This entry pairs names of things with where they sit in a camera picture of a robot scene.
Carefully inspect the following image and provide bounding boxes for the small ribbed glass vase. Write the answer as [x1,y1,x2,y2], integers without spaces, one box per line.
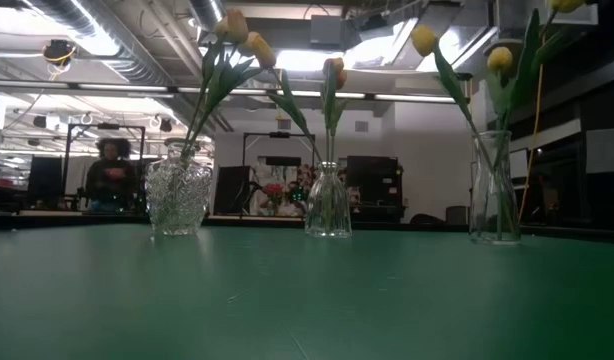
[304,160,353,239]

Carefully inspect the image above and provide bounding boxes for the yellow artificial tulip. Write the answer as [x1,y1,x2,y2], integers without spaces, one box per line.
[501,0,588,239]
[486,45,517,239]
[410,24,511,239]

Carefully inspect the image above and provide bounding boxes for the tall smooth glass carafe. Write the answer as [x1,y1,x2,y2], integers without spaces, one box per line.
[468,129,522,246]

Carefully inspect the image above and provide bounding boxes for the cut crystal glass vase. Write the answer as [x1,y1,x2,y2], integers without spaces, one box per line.
[144,138,216,236]

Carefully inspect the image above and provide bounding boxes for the patterned cloth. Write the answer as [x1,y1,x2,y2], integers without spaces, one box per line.
[250,155,311,217]

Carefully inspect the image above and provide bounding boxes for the black cabinet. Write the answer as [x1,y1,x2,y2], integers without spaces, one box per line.
[345,154,407,224]

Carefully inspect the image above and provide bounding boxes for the black monitor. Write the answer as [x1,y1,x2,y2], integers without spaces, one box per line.
[27,155,67,209]
[212,164,253,216]

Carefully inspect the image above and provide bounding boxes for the green table mat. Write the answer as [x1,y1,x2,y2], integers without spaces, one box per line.
[0,222,614,360]

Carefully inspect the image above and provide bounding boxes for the horizontal LED light bar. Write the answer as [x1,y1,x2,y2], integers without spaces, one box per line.
[0,78,472,105]

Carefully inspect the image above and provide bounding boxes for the grey ceiling box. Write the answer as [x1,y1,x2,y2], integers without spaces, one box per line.
[309,14,344,49]

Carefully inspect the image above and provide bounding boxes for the silver ventilation duct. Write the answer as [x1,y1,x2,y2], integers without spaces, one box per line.
[29,0,228,134]

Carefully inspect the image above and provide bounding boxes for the yellow hanging cable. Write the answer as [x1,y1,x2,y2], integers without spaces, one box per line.
[516,59,546,224]

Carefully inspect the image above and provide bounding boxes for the ceiling mounted black camera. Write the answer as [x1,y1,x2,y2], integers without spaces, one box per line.
[41,38,79,69]

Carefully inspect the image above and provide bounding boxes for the white wall panel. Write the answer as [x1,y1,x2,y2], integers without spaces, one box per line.
[585,126,614,175]

